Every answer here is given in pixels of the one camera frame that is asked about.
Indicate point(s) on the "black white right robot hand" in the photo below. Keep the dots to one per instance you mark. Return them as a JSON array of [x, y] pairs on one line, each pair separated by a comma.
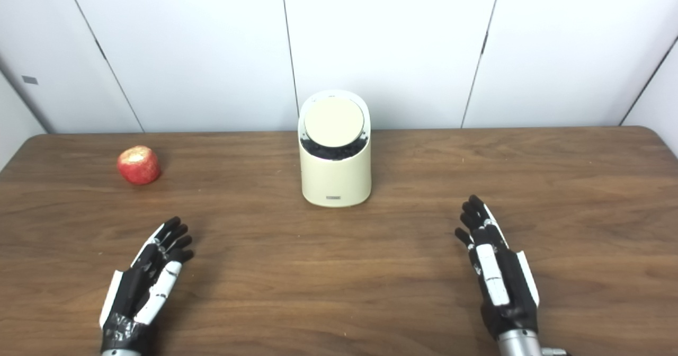
[[506, 287]]

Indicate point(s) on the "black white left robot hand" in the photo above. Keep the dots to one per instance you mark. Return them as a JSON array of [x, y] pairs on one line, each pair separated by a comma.
[[132, 292]]

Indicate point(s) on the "red apple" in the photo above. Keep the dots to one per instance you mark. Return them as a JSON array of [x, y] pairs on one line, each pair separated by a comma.
[[139, 165]]

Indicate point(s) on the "cream-colored desktop bin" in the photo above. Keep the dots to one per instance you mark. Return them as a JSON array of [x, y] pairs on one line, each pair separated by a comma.
[[335, 178]]

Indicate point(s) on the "round cream bin lid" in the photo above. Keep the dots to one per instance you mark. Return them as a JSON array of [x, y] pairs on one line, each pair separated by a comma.
[[333, 122]]

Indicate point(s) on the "small grey wall label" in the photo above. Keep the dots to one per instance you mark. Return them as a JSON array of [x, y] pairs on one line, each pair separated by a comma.
[[29, 79]]

